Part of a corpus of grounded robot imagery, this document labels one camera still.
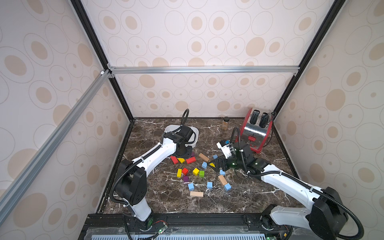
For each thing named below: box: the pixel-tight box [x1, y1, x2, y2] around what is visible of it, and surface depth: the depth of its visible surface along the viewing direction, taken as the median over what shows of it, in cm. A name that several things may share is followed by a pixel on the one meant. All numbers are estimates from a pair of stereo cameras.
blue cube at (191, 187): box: [187, 183, 195, 191], surface depth 85 cm
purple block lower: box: [183, 175, 189, 183], surface depth 90 cm
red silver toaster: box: [235, 108, 274, 154], surface depth 94 cm
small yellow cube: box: [192, 167, 200, 176], surface depth 91 cm
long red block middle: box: [185, 156, 197, 164], surface depth 97 cm
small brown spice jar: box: [222, 116, 230, 131], surface depth 110 cm
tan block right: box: [218, 175, 228, 186], surface depth 87 cm
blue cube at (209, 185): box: [207, 181, 214, 189], surface depth 85 cm
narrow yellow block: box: [176, 168, 183, 178], surface depth 92 cm
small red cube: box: [182, 167, 189, 176], surface depth 91 cm
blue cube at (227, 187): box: [224, 183, 232, 191], surface depth 85 cm
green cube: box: [199, 170, 206, 178], surface depth 90 cm
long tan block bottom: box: [190, 191, 204, 197], surface depth 83 cm
